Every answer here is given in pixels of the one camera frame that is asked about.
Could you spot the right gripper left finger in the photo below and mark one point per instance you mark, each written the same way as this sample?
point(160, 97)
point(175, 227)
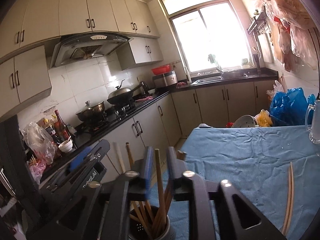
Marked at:
point(131, 186)

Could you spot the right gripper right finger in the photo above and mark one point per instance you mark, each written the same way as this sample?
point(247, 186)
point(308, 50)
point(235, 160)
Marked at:
point(216, 210)

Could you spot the wooden chopstick bundle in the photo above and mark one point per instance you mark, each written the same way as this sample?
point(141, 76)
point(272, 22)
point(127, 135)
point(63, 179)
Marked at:
point(181, 155)
point(148, 207)
point(140, 217)
point(129, 154)

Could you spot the wooden chopstick single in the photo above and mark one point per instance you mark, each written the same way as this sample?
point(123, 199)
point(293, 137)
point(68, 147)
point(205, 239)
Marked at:
point(118, 152)

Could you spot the long wooden chopstick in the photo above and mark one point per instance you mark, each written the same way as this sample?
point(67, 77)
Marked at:
point(161, 210)

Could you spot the black utensil holder cup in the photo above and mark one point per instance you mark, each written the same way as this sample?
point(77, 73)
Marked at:
point(136, 230)

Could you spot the dark wooden chopstick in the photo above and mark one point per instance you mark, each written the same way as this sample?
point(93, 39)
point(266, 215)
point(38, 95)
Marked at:
point(291, 199)

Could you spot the kitchen sink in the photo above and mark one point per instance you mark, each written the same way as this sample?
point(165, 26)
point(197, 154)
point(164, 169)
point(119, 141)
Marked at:
point(224, 76)

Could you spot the pink plastic bag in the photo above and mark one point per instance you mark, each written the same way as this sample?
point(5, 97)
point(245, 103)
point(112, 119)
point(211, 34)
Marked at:
point(37, 170)

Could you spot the white ceramic bowl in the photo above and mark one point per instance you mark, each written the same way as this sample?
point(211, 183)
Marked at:
point(66, 146)

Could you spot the blue towel table cloth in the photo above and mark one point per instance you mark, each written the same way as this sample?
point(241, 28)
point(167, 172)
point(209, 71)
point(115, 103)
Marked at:
point(257, 161)

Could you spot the dark sauce bottle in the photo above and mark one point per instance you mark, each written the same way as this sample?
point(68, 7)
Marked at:
point(61, 127)

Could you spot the white plastic bag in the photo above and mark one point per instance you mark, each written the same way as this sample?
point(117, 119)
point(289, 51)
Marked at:
point(40, 142)

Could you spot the gas stove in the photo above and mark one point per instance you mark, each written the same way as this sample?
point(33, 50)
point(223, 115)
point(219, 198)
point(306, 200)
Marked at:
point(109, 116)

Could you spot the wok with lid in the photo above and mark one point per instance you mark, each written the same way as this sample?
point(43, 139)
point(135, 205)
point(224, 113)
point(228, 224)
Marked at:
point(121, 94)

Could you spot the white colander bowl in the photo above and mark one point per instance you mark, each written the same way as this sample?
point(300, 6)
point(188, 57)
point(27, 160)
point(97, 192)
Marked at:
point(245, 121)

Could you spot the yellow plastic bag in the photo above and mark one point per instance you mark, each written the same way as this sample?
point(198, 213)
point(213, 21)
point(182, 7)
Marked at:
point(263, 119)

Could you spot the silver rice cooker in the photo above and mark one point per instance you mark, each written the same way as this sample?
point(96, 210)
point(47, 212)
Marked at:
point(165, 80)

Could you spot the red basin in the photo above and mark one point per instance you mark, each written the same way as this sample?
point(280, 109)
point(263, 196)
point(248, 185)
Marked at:
point(161, 70)

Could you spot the clear glass mug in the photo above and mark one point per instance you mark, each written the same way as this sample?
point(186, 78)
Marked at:
point(314, 129)

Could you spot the blue plastic bag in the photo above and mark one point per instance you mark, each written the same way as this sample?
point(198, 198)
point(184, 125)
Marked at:
point(289, 109)

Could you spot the range hood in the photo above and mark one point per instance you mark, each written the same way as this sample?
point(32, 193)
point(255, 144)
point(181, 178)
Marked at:
point(85, 46)

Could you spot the window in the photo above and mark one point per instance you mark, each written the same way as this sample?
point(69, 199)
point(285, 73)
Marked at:
point(210, 34)

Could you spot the hanging plastic bags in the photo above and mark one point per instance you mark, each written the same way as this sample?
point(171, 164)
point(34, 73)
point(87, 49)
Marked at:
point(293, 33)

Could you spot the wall utensil rack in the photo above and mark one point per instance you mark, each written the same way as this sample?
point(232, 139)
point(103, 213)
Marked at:
point(259, 24)

